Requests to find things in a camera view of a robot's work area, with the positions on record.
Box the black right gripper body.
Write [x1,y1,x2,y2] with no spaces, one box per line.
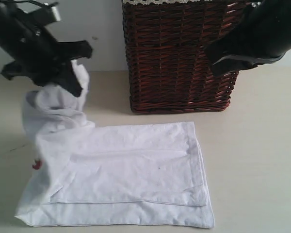
[235,2,291,65]

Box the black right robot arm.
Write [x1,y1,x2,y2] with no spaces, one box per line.
[205,0,291,76]

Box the white t-shirt with red logo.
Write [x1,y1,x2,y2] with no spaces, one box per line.
[15,61,215,229]

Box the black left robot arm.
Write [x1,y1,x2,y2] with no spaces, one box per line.
[0,0,93,97]

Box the dark brown wicker basket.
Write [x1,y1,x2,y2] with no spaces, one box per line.
[122,0,249,114]

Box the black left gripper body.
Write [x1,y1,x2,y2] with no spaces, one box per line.
[0,26,70,86]

